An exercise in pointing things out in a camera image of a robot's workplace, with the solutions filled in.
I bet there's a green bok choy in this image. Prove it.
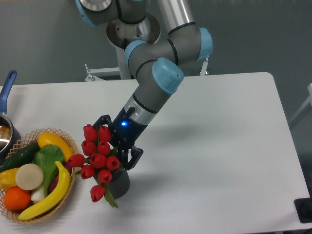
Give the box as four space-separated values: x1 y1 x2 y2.
31 144 64 203

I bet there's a dark red fruit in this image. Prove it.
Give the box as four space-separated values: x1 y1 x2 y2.
49 163 73 194

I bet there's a white frame at right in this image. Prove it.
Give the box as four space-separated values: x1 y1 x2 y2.
289 83 312 129

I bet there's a red tulip bouquet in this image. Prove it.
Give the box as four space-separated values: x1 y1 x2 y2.
67 124 123 208

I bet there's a dark grey ribbed vase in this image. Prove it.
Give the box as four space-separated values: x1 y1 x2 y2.
90 169 130 202

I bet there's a woven wicker basket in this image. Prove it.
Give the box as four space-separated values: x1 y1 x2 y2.
0 127 78 225

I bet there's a yellow bell pepper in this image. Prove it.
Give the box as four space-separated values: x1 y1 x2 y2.
0 168 19 191

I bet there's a green cucumber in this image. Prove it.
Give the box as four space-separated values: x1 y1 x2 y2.
0 142 40 172

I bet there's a black box at table edge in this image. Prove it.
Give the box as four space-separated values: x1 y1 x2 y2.
294 197 312 223

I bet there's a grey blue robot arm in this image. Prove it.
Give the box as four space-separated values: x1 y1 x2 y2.
76 0 213 170

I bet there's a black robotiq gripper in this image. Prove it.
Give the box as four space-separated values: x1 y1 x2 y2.
92 107 147 170

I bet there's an orange fruit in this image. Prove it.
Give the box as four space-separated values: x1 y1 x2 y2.
3 187 31 211

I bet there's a blue handled saucepan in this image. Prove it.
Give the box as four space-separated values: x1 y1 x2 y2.
0 70 21 164

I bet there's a yellow banana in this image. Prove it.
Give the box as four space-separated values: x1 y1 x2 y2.
18 161 71 221

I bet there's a beige round disc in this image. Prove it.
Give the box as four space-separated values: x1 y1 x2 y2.
15 163 44 191

